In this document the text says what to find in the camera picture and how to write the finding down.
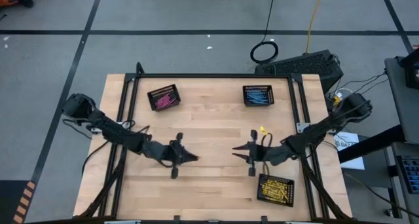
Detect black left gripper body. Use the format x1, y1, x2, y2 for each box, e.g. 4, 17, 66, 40
153, 132, 189, 180

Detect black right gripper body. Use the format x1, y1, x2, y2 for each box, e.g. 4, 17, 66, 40
247, 129, 289, 177

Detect black plastic mesh basket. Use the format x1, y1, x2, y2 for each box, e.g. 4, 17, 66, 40
242, 84, 275, 107
256, 173, 295, 208
147, 83, 182, 112

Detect white paper sign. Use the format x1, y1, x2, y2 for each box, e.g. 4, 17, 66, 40
333, 131, 365, 171

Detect black perforated computer case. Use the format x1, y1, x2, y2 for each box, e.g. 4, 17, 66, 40
254, 49, 344, 94

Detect black metal crossbar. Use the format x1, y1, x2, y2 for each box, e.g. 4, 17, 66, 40
338, 124, 405, 163

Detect grey side table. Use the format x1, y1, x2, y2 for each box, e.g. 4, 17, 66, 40
384, 56, 419, 145

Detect black keyboard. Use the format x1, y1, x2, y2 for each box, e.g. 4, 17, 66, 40
395, 154, 419, 195

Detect black mat with orange stripes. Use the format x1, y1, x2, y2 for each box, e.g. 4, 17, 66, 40
0, 179, 37, 224

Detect black metal table frame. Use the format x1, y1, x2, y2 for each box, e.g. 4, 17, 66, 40
73, 62, 353, 222

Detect black coiled cable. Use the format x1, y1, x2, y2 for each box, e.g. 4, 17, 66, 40
249, 0, 280, 65

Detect yellow hanging cable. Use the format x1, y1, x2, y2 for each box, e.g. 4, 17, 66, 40
304, 0, 326, 56

